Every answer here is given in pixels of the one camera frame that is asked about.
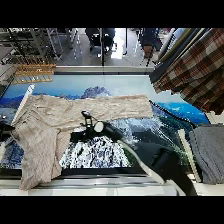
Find brown clothes hanger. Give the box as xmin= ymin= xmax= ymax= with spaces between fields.
xmin=14 ymin=63 xmax=57 ymax=77

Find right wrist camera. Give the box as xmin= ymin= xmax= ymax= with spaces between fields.
xmin=80 ymin=110 xmax=93 ymax=132

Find checked shirt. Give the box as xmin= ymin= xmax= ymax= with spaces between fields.
xmin=153 ymin=27 xmax=224 ymax=116

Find grey garment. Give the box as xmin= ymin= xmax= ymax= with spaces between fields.
xmin=189 ymin=123 xmax=224 ymax=185

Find beige trousers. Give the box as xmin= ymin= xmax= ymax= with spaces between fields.
xmin=10 ymin=93 xmax=154 ymax=192

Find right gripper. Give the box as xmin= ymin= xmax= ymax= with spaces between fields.
xmin=71 ymin=124 xmax=98 ymax=143

